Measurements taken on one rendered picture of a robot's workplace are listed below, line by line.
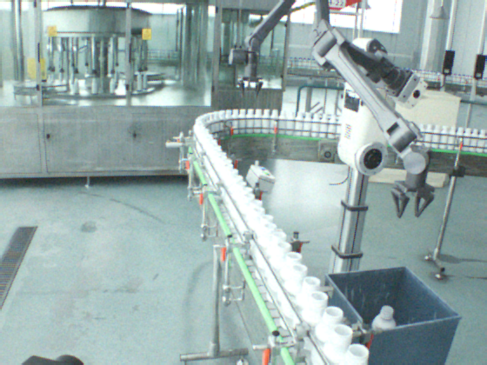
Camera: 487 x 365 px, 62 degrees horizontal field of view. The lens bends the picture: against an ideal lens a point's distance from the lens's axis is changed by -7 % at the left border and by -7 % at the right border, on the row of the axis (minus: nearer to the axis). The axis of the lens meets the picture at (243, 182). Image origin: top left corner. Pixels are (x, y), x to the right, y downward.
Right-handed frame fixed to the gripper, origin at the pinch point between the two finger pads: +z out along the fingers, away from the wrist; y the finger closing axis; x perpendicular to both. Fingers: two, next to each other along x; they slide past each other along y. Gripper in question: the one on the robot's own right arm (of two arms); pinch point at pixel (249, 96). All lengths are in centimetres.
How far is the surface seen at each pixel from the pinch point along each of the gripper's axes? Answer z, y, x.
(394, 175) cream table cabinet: 131, -267, -259
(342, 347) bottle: 25, 16, 140
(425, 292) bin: 47, -37, 98
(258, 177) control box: 29.0, 2.4, 32.2
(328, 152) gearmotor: 47, -77, -70
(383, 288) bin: 53, -31, 85
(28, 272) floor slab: 140, 133, -90
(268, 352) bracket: 32, 27, 130
